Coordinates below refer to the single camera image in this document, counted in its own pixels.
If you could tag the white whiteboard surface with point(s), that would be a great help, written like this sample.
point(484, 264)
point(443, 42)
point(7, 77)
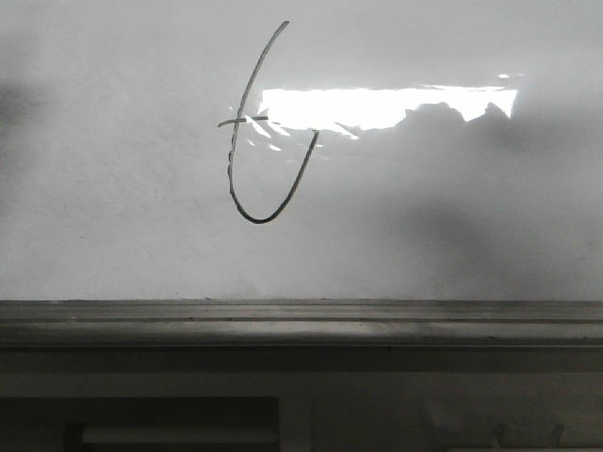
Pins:
point(301, 149)

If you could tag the grey aluminium whiteboard frame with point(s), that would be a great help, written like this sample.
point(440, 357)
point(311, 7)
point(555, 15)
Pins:
point(299, 322)

